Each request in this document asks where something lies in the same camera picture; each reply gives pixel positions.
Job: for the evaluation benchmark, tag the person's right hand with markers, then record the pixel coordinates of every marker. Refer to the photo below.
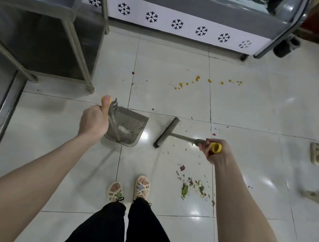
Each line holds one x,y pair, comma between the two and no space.
222,156

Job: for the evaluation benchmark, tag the person's left hand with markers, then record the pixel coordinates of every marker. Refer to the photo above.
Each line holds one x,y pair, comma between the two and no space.
94,121

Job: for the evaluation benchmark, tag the leaf debris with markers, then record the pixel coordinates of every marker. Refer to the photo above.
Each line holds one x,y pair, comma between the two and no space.
185,190

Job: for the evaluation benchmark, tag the grey broom with yellow cap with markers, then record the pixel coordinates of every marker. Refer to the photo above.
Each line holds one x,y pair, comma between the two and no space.
168,129

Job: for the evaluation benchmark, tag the person's left forearm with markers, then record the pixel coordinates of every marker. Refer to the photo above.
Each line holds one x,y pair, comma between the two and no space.
13,197

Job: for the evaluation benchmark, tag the person's right forearm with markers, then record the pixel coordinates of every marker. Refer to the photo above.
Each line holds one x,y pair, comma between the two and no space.
244,231

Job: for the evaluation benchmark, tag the person's left beige sandal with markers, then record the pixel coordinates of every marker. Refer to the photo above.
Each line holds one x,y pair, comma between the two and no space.
115,192

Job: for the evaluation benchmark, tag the person's right beige sandal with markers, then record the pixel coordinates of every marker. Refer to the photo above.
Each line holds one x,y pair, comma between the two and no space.
142,188

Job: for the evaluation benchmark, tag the person's black trousers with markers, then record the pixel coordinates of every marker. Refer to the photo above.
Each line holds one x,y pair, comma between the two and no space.
96,230

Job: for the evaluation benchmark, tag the black trash bin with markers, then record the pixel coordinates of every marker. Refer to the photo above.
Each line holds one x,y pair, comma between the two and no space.
286,48

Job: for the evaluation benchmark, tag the orange liquid spill drops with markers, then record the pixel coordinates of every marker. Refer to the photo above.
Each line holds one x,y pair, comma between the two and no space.
197,78

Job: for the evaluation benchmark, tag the stainless steel table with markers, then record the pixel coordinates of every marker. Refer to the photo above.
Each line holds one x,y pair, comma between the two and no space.
42,38

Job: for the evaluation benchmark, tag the grey glass display freezer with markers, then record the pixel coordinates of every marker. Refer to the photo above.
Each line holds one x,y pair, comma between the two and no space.
219,10

